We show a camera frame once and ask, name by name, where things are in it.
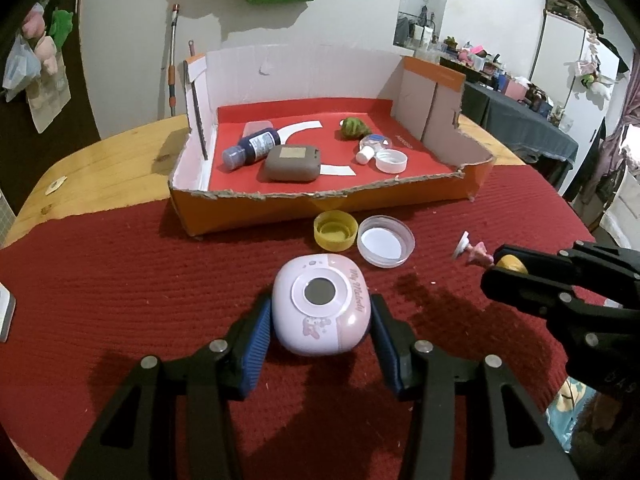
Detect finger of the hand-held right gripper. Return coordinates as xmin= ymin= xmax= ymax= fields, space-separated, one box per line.
xmin=494 ymin=241 xmax=640 ymax=290
xmin=480 ymin=267 xmax=607 ymax=322

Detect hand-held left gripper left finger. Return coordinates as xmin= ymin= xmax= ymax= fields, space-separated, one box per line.
xmin=62 ymin=292 xmax=275 ymax=480

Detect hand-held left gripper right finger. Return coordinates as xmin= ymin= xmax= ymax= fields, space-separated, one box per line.
xmin=369 ymin=292 xmax=581 ymax=480

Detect small yellow toy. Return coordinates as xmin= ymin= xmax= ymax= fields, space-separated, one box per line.
xmin=497 ymin=254 xmax=530 ymax=275

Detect pink round case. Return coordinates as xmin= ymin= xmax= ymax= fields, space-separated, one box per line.
xmin=270 ymin=253 xmax=372 ymax=357

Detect orange cardboard box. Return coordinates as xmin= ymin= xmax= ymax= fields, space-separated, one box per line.
xmin=167 ymin=42 xmax=497 ymax=238

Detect small white plastic lid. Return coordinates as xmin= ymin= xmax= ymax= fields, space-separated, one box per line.
xmin=375 ymin=149 xmax=409 ymax=174

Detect grey rounded case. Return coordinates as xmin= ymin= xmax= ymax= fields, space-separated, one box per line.
xmin=263 ymin=144 xmax=322 ymax=183

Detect blue paint bottle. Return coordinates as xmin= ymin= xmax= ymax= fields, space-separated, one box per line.
xmin=221 ymin=121 xmax=281 ymax=171

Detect small clear bottle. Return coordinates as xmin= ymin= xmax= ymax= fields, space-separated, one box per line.
xmin=356 ymin=134 xmax=395 ymax=165

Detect pink figurine with suction cup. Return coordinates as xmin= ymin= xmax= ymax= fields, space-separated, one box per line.
xmin=452 ymin=231 xmax=496 ymax=267

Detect blue printed cloth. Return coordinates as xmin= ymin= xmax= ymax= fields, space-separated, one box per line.
xmin=545 ymin=377 xmax=601 ymax=456

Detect large clear plastic lid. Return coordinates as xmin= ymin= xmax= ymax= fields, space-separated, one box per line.
xmin=356 ymin=215 xmax=416 ymax=269

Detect yellow bottle cap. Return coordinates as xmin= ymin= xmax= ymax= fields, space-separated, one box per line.
xmin=313 ymin=211 xmax=359 ymax=252

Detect red woven mat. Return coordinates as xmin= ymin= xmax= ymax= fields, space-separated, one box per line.
xmin=0 ymin=162 xmax=618 ymax=480

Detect table with dark cloth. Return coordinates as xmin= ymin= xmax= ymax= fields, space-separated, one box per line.
xmin=440 ymin=57 xmax=579 ymax=181

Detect small plush on refrigerator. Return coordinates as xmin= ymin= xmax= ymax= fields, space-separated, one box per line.
xmin=580 ymin=72 xmax=616 ymax=101

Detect clutter of small items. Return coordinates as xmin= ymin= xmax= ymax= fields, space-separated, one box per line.
xmin=437 ymin=35 xmax=576 ymax=131

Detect white refrigerator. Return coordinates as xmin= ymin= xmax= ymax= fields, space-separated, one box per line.
xmin=530 ymin=0 xmax=631 ymax=121

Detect green fuzzy toy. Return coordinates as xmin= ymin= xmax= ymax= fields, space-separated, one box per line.
xmin=340 ymin=116 xmax=373 ymax=141

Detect red paper box liner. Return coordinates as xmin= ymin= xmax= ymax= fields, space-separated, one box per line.
xmin=207 ymin=97 xmax=463 ymax=195

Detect dark thin rod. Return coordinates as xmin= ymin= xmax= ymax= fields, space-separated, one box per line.
xmin=184 ymin=59 xmax=209 ymax=159

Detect white flat device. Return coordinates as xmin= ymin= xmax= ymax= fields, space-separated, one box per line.
xmin=0 ymin=282 xmax=17 ymax=343

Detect hanging paper sheet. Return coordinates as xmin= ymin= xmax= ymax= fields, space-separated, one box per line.
xmin=25 ymin=55 xmax=71 ymax=133

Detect pink plush toy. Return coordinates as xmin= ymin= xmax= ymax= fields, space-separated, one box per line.
xmin=32 ymin=35 xmax=63 ymax=78
xmin=21 ymin=2 xmax=48 ymax=38

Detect clear plastic bag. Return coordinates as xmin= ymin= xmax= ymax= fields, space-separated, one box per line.
xmin=2 ymin=35 xmax=41 ymax=103

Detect green plush toy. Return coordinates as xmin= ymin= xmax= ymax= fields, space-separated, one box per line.
xmin=47 ymin=7 xmax=75 ymax=51

